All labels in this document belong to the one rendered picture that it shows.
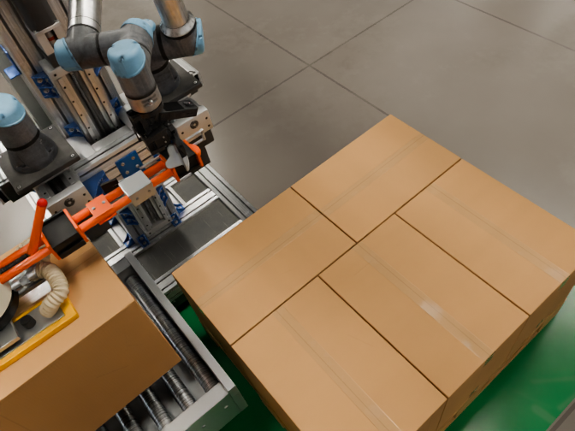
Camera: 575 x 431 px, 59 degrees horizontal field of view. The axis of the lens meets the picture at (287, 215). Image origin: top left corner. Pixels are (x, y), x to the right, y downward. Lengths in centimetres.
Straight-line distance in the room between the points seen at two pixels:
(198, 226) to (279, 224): 63
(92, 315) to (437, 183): 139
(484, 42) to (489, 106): 63
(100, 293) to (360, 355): 84
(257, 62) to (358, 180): 180
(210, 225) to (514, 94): 197
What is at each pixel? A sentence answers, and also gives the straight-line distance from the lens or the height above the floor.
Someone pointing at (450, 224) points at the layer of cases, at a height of 54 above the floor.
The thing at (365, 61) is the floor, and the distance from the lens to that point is 362.
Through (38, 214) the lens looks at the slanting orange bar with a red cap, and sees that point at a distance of 131.
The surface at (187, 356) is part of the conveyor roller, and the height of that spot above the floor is 55.
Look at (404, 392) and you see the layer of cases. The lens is 171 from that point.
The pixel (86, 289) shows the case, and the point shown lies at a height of 108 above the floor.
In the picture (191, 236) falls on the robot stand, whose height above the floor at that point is 21.
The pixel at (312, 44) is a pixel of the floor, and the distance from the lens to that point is 382.
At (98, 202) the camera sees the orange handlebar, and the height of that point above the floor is 123.
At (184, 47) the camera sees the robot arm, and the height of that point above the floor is 121.
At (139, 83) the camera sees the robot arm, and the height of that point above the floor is 150.
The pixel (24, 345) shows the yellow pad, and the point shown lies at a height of 110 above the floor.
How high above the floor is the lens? 217
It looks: 52 degrees down
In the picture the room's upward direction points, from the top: 12 degrees counter-clockwise
